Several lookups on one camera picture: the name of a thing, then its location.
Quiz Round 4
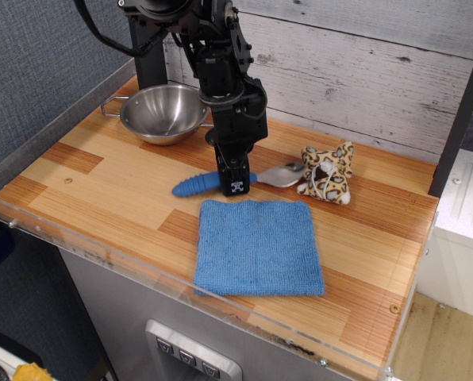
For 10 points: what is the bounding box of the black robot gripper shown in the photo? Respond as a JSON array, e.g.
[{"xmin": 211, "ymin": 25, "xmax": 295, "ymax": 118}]
[{"xmin": 205, "ymin": 77, "xmax": 268, "ymax": 197}]

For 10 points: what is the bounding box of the blue handled metal spoon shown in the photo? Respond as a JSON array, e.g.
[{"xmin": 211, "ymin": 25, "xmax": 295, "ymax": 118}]
[{"xmin": 172, "ymin": 162, "xmax": 305, "ymax": 198}]

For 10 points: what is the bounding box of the leopard print plush toy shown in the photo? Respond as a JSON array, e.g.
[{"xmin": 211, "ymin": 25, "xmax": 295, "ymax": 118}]
[{"xmin": 297, "ymin": 141, "xmax": 355, "ymax": 205}]

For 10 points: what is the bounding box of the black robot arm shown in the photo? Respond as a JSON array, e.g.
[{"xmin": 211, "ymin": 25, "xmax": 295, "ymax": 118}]
[{"xmin": 75, "ymin": 1, "xmax": 267, "ymax": 197}]

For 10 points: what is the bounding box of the blue folded cloth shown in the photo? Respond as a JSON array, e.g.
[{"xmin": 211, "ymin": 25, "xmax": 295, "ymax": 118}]
[{"xmin": 194, "ymin": 200, "xmax": 325, "ymax": 296}]

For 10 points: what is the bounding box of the stainless steel bowl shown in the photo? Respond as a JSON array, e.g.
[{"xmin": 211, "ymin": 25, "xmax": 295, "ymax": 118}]
[{"xmin": 101, "ymin": 84, "xmax": 210, "ymax": 146}]

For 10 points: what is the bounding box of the silver cabinet control panel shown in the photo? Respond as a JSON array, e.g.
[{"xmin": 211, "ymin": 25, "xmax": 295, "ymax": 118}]
[{"xmin": 145, "ymin": 319, "xmax": 243, "ymax": 380}]

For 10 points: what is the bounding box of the clear acrylic table guard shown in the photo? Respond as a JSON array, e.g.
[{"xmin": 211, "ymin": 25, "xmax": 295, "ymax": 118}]
[{"xmin": 0, "ymin": 63, "xmax": 437, "ymax": 380}]

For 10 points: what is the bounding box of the white side cabinet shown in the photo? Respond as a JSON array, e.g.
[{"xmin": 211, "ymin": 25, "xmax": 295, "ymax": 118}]
[{"xmin": 417, "ymin": 149, "xmax": 473, "ymax": 316}]

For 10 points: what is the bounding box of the yellow object bottom left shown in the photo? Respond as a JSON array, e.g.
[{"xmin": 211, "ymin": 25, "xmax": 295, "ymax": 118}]
[{"xmin": 12, "ymin": 363, "xmax": 53, "ymax": 381}]

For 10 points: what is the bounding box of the black vertical post right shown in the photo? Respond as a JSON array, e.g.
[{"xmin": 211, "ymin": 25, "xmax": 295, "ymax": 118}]
[{"xmin": 429, "ymin": 68, "xmax": 473, "ymax": 198}]

